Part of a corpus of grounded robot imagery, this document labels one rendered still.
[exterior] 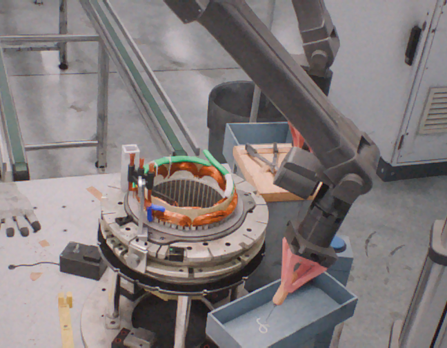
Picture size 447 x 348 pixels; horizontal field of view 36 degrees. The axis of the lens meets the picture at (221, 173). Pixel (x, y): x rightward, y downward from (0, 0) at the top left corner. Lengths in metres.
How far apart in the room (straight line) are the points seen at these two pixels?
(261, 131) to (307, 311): 0.62
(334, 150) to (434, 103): 2.64
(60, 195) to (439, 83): 2.21
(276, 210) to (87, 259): 0.44
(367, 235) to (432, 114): 0.75
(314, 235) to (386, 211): 2.42
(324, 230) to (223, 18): 0.38
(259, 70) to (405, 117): 2.66
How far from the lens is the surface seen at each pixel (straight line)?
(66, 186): 1.93
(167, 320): 1.53
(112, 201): 1.32
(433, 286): 1.25
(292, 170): 1.06
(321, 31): 1.41
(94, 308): 1.52
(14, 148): 2.15
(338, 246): 1.38
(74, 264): 1.62
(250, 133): 1.73
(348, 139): 1.00
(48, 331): 1.51
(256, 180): 1.48
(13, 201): 1.84
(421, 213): 3.57
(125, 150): 1.31
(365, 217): 3.42
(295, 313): 1.23
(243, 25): 0.92
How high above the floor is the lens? 1.84
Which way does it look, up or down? 32 degrees down
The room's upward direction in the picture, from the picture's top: 8 degrees clockwise
